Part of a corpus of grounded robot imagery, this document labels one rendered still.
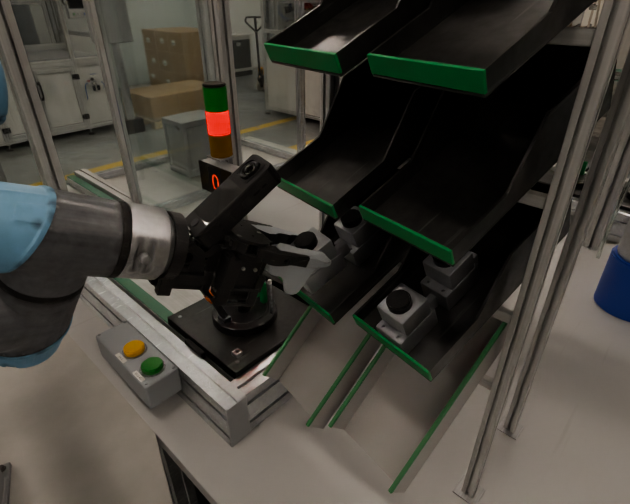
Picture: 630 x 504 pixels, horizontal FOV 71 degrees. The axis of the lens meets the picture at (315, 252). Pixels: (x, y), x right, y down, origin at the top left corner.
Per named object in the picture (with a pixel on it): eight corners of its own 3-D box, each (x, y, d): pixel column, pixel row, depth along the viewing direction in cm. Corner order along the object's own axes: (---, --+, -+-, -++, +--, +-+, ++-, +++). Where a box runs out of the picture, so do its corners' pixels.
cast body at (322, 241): (312, 295, 59) (294, 262, 54) (294, 279, 62) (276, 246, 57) (358, 257, 61) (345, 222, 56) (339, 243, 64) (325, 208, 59)
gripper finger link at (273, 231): (281, 264, 64) (233, 265, 57) (296, 227, 62) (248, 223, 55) (296, 274, 62) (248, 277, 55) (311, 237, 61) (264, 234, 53)
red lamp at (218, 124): (216, 137, 94) (214, 114, 92) (203, 133, 97) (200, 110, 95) (235, 132, 97) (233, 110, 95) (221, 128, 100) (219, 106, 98)
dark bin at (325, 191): (337, 221, 52) (316, 173, 47) (277, 187, 61) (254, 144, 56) (485, 91, 59) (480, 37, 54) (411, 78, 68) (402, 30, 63)
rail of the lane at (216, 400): (232, 447, 80) (225, 407, 75) (49, 268, 133) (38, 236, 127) (255, 429, 84) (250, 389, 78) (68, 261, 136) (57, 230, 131)
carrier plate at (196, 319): (236, 380, 83) (235, 372, 81) (168, 324, 97) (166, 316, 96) (322, 320, 98) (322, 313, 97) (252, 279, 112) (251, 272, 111)
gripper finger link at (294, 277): (316, 293, 59) (253, 282, 54) (333, 253, 57) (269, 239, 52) (325, 305, 56) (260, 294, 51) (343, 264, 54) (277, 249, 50)
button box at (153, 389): (151, 410, 83) (144, 387, 80) (101, 356, 95) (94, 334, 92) (183, 389, 87) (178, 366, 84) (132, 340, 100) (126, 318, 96)
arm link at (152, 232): (118, 189, 44) (141, 222, 39) (162, 198, 47) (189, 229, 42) (101, 255, 46) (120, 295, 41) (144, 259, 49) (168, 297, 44)
